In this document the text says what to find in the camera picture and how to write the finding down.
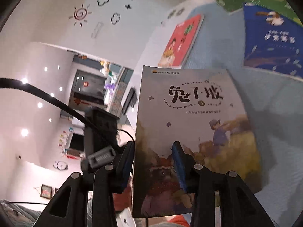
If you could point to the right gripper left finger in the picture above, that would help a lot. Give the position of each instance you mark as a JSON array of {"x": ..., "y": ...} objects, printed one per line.
[{"x": 68, "y": 207}]

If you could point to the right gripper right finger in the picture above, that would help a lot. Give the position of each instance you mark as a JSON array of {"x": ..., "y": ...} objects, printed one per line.
[{"x": 238, "y": 205}]

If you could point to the green insect book 03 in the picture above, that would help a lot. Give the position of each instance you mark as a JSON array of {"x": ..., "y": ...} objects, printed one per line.
[{"x": 280, "y": 6}]

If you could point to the dark blue Aesop fables book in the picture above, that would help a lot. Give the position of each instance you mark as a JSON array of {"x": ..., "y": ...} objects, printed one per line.
[{"x": 272, "y": 42}]

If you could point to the red poetry book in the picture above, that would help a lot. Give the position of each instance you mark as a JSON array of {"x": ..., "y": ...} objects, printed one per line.
[{"x": 181, "y": 42}]

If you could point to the tan cover rabbit book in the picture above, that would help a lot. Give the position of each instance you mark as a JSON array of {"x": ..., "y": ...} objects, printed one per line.
[{"x": 202, "y": 110}]

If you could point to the blue quilted table mat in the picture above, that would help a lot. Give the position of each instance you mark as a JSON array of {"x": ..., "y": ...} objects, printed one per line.
[{"x": 274, "y": 106}]

